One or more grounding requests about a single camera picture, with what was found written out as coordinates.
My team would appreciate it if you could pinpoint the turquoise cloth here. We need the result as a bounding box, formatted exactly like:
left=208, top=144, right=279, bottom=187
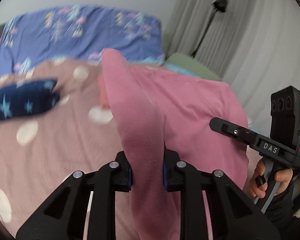
left=137, top=56, right=192, bottom=76

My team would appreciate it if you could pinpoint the black floor stand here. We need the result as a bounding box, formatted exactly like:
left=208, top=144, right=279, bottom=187
left=190, top=0, right=229, bottom=58

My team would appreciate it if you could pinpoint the green pillow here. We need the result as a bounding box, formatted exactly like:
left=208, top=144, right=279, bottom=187
left=164, top=52, right=222, bottom=82

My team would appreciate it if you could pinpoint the person's right forearm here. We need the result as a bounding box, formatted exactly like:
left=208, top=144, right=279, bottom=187
left=264, top=180, right=300, bottom=232

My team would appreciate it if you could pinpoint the pink garment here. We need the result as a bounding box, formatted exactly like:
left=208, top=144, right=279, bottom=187
left=101, top=48, right=249, bottom=240

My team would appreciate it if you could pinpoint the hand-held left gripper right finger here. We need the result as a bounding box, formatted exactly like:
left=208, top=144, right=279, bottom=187
left=162, top=149, right=281, bottom=240

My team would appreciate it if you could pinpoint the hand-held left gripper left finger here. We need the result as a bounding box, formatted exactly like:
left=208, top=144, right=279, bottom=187
left=16, top=151, right=133, bottom=240

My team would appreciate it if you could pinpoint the navy star print cloth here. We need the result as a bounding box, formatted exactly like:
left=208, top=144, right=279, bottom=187
left=0, top=78, right=61, bottom=123

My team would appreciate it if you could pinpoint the blue printed pillow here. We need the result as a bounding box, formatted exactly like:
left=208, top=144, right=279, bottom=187
left=0, top=4, right=166, bottom=76

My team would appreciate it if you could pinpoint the coral cloth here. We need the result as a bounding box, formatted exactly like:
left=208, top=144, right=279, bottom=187
left=97, top=75, right=113, bottom=109

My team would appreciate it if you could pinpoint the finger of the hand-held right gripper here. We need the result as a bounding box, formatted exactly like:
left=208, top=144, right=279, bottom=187
left=209, top=117, right=260, bottom=147

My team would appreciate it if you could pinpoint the grey curtain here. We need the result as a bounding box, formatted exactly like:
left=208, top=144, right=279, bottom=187
left=165, top=0, right=300, bottom=140

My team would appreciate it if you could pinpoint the person's right hand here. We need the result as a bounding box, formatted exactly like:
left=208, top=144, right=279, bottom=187
left=249, top=158, right=294, bottom=205

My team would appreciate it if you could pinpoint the polka dot blanket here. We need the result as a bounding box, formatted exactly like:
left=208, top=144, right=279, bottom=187
left=0, top=57, right=255, bottom=240

